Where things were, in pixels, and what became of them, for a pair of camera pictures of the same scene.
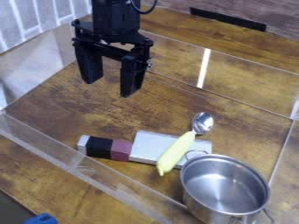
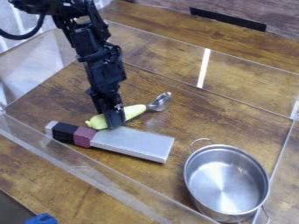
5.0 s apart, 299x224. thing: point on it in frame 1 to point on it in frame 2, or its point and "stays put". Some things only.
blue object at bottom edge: [42, 219] stays put
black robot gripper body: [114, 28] to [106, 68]
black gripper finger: [90, 62] to [102, 101]
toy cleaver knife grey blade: [149, 146] to [125, 140]
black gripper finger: [134, 69] to [114, 111]
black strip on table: [229, 18] stays put
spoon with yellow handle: [202, 125] to [98, 122]
